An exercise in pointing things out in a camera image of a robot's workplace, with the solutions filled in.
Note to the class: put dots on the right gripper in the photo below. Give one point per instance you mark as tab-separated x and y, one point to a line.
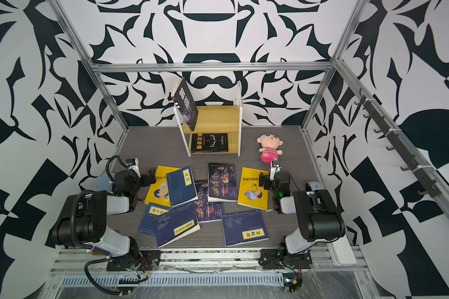
268	184

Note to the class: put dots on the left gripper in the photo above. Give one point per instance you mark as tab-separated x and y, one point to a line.
146	182

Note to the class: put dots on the yellow cartoon book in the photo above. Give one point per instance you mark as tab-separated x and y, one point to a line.
251	194
158	192

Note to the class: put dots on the purple book orange calligraphy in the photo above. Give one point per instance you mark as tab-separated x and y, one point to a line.
222	182

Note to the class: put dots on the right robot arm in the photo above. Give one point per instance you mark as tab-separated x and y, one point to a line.
319	220

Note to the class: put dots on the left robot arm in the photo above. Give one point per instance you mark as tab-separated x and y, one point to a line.
82	222

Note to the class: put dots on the navy book bottom left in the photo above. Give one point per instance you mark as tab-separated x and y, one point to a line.
152	211

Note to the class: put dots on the navy book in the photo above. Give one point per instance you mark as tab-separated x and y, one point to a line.
244	227
181	187
175	224
152	211

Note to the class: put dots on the navy book upper left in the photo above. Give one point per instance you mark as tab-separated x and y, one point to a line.
181	187

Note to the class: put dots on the pink plush doll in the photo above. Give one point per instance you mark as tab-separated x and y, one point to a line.
269	147

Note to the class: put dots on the light blue case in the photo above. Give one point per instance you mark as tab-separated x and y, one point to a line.
104	184

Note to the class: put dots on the white round speaker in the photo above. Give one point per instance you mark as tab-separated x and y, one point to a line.
314	186

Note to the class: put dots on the navy book bottom right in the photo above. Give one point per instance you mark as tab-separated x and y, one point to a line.
244	227

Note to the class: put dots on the navy book bottom centre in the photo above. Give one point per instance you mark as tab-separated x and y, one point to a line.
175	224

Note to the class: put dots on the purple book lower centre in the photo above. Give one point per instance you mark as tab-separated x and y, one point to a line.
206	211

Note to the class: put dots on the black book yellow spine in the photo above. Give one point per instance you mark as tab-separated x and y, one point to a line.
209	143

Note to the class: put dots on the wooden white-framed bookshelf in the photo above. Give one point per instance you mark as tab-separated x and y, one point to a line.
216	119

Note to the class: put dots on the white box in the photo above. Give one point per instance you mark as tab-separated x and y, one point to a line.
341	252

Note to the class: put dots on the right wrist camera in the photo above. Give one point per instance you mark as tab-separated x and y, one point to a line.
274	168

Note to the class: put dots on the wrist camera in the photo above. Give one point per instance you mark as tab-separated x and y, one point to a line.
274	168
132	164

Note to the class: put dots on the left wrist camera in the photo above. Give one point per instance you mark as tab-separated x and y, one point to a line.
132	164

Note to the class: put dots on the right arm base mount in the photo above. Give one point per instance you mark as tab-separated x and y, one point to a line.
271	259

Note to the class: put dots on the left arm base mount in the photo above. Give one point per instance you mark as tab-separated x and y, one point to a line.
143	261

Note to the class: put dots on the white slotted cable duct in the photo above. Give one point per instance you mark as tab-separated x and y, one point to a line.
203	279

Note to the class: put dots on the grey hook rail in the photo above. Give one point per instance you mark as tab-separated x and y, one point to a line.
402	145

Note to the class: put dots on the aluminium frame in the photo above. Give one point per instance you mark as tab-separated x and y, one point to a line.
336	64

